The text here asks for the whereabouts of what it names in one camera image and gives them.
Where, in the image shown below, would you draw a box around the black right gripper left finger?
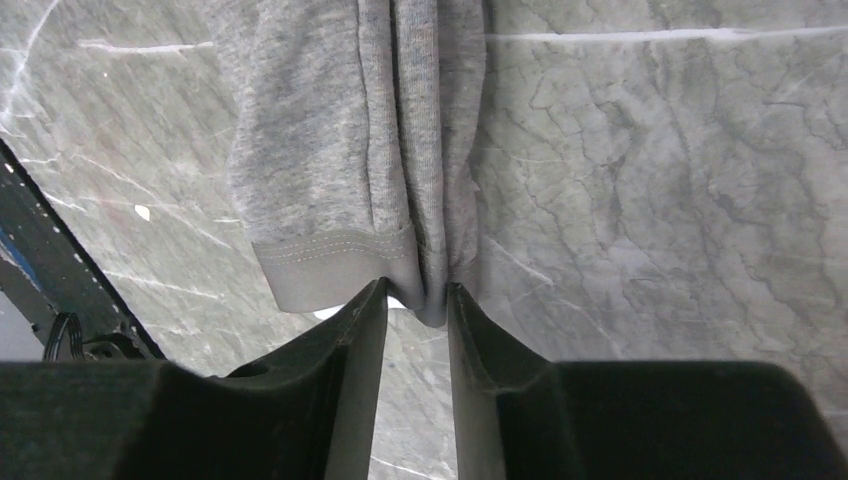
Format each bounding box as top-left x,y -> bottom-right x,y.
1,279 -> 388,479

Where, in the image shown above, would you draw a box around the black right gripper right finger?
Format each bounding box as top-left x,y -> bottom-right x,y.
447,284 -> 847,479

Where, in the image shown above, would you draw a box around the grey boxer briefs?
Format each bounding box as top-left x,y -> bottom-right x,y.
197,1 -> 486,328

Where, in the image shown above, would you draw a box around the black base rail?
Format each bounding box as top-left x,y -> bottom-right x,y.
1,145 -> 165,361

